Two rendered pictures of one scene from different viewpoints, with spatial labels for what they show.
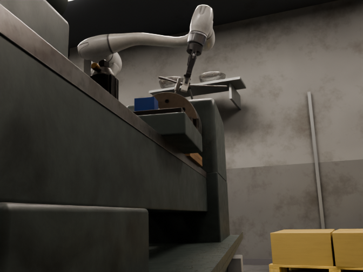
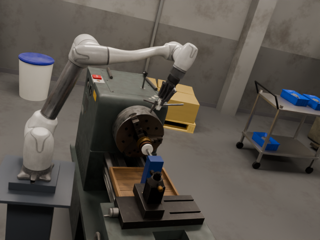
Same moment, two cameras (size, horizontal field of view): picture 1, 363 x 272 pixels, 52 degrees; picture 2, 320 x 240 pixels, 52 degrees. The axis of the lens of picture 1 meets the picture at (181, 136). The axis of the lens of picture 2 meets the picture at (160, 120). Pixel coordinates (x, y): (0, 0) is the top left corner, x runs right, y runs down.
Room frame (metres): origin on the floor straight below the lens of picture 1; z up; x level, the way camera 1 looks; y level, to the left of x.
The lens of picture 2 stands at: (0.14, 1.07, 2.01)
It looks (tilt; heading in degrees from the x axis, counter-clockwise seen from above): 23 degrees down; 324
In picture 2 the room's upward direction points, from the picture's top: 15 degrees clockwise
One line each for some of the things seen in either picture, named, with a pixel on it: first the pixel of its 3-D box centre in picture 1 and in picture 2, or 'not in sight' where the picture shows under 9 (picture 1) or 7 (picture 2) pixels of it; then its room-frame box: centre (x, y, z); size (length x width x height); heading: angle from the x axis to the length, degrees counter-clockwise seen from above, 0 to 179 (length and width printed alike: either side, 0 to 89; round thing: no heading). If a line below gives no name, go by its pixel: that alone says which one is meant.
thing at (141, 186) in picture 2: not in sight; (147, 199); (1.18, 0.25, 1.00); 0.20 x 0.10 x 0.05; 169
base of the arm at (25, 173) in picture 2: not in sight; (36, 169); (1.76, 0.66, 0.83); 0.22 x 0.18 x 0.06; 160
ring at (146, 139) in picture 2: not in sight; (145, 145); (1.56, 0.10, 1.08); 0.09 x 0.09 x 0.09; 79
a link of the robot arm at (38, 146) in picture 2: not in sight; (38, 146); (1.79, 0.65, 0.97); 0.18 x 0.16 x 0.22; 170
